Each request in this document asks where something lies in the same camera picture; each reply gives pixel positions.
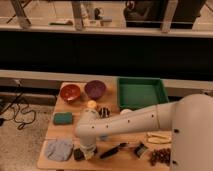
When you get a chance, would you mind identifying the black board eraser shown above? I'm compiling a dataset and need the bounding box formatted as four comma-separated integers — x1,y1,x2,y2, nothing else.
74,148,86,161

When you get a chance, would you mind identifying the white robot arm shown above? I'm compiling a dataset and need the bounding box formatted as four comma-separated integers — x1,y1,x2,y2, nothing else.
75,94,213,171

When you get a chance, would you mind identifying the blue cup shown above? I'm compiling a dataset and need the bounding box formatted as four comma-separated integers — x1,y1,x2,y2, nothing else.
99,135,108,141

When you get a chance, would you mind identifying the light blue cloth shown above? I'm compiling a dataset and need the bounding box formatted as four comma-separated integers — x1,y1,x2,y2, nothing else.
44,139,74,162

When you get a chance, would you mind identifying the teal sponge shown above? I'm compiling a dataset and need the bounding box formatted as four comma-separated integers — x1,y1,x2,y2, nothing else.
53,112,73,125

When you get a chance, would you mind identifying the yellow apple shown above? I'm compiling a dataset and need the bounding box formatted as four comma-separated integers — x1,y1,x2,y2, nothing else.
87,100,97,109

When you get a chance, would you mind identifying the black small brush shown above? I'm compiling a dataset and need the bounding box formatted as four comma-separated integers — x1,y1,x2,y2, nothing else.
134,143,148,158

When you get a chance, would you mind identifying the white paper cup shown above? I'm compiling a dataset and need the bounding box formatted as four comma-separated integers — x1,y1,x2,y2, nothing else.
120,109,132,115

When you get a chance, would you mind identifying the orange bowl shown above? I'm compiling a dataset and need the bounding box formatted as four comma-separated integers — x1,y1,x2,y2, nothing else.
60,84,81,102

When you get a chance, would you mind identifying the purple bowl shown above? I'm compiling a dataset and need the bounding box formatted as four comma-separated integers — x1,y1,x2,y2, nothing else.
84,80,106,100

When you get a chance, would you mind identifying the green plastic tray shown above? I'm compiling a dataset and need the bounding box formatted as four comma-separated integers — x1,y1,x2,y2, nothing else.
117,77,169,110

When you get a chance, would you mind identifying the brown bead cluster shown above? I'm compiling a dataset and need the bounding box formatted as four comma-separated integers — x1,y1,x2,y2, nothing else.
149,148,171,166

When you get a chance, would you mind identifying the black handled knife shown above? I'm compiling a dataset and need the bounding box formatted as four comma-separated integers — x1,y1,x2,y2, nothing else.
100,143,127,159

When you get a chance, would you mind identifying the black floor cable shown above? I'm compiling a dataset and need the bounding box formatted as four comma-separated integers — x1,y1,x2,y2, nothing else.
0,79,37,131

